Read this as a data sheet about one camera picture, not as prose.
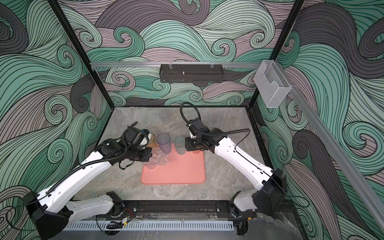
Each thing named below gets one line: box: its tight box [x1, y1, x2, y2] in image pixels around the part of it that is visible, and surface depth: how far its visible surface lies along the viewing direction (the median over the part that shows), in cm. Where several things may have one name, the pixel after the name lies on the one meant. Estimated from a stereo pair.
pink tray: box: [140, 142, 206, 185], surface depth 90 cm
